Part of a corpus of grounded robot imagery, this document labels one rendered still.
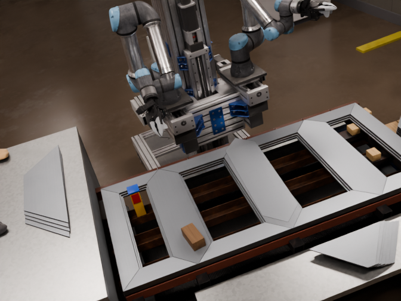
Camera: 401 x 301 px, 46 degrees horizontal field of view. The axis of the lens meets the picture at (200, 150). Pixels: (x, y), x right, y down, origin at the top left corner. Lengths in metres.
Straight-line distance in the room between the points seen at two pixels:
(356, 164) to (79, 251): 1.38
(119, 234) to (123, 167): 1.94
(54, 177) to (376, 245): 1.52
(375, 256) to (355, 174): 0.47
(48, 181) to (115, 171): 1.82
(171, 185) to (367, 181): 0.98
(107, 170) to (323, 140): 2.21
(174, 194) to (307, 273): 0.77
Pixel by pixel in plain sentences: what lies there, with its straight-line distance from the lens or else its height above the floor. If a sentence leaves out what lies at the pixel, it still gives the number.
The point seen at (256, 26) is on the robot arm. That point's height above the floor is 1.29.
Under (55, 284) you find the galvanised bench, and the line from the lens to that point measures 1.94.
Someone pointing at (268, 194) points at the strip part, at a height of 0.84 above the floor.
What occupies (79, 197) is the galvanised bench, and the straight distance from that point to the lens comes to 2.28.
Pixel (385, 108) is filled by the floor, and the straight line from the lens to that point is 4.47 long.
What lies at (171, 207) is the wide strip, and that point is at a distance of 2.35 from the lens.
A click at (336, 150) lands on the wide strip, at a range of 2.56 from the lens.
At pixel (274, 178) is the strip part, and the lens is 2.40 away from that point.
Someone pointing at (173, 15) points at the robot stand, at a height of 1.47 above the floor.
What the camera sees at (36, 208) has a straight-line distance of 2.29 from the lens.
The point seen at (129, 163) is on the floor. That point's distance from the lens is 4.22.
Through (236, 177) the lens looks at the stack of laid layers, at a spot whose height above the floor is 0.84.
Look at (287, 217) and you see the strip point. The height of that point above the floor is 0.84.
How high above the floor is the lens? 2.38
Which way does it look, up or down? 35 degrees down
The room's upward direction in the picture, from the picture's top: 13 degrees counter-clockwise
